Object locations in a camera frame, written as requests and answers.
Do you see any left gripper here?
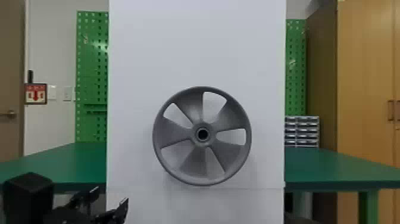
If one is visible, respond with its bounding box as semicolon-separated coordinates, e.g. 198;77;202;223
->
43;186;130;224

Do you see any grey wheel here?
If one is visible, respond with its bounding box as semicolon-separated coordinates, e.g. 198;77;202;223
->
152;86;252;187

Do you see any brown door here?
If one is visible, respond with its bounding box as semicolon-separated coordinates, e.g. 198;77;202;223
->
0;0;26;163

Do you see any white panel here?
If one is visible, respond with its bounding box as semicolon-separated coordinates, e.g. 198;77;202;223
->
105;0;287;224

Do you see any white drawer cabinet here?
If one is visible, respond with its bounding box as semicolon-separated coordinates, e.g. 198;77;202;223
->
284;115;320;148

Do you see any wooden cupboard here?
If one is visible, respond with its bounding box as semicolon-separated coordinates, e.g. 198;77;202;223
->
305;0;400;224

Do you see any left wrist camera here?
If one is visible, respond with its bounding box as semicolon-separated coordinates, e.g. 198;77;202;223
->
1;172;56;224

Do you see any red wall sign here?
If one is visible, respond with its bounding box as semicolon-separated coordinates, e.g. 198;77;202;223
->
24;82;49;105

